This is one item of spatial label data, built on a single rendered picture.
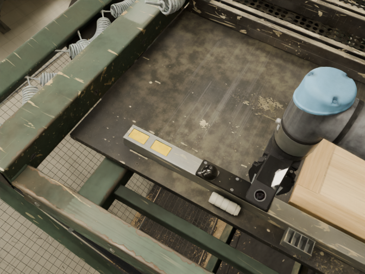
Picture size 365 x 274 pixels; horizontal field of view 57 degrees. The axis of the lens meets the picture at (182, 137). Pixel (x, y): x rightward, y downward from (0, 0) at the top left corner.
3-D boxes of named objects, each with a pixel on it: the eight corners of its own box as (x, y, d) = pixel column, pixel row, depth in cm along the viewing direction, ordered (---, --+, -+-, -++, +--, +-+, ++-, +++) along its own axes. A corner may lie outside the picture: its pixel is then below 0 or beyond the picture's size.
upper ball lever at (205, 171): (216, 182, 86) (212, 184, 73) (203, 176, 87) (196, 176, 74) (223, 169, 86) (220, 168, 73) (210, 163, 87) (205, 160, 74)
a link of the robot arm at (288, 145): (318, 153, 54) (270, 130, 55) (307, 166, 57) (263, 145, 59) (330, 120, 57) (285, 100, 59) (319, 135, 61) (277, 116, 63)
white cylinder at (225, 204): (207, 203, 86) (235, 218, 84) (208, 198, 84) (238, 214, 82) (212, 194, 88) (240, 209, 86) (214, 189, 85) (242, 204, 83)
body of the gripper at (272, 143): (298, 160, 72) (321, 129, 62) (284, 192, 67) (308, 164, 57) (265, 144, 73) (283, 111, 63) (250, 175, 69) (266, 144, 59)
